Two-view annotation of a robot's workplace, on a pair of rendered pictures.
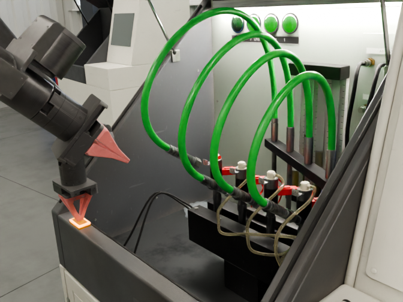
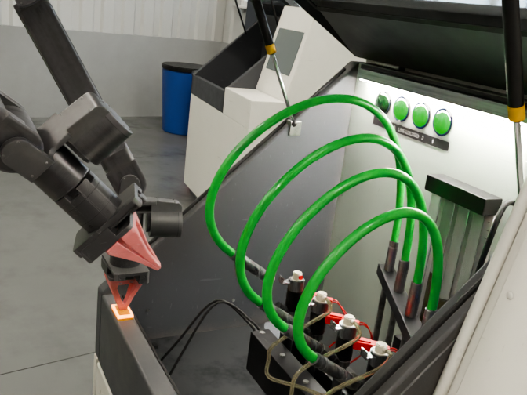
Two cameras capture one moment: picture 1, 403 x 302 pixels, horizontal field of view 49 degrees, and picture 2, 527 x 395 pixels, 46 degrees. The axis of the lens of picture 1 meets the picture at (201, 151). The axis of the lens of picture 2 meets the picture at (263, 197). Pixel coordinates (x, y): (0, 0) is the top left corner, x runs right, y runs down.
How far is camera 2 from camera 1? 0.21 m
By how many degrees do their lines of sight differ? 11
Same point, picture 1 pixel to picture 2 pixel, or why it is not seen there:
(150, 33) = (319, 63)
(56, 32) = (97, 116)
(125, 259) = (152, 375)
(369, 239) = not seen: outside the picture
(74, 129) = (98, 223)
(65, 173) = not seen: hidden behind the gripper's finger
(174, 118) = (277, 206)
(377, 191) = (455, 384)
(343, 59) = (496, 188)
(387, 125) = (485, 303)
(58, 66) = (93, 152)
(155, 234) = (217, 348)
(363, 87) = not seen: hidden behind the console
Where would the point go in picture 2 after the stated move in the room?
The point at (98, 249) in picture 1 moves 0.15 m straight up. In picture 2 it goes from (129, 352) to (133, 273)
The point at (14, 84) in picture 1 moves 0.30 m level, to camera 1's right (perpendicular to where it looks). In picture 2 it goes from (37, 167) to (303, 217)
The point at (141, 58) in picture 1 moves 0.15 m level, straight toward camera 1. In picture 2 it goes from (299, 94) to (298, 97)
